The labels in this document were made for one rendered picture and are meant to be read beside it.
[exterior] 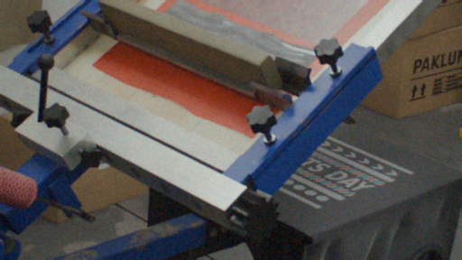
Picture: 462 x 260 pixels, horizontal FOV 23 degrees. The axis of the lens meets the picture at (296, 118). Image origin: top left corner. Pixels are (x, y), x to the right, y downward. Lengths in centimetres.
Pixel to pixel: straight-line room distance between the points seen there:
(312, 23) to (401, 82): 336
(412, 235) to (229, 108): 55
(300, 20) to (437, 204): 51
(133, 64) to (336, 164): 49
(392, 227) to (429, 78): 333
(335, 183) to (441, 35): 329
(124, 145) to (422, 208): 71
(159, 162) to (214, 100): 23
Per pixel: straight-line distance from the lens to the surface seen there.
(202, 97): 193
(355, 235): 210
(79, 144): 178
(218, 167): 175
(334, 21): 198
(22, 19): 421
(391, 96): 538
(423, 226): 228
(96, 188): 418
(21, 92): 198
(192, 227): 208
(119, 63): 208
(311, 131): 176
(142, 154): 175
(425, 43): 538
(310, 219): 206
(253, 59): 179
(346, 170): 229
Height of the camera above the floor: 183
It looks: 20 degrees down
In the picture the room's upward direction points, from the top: 6 degrees clockwise
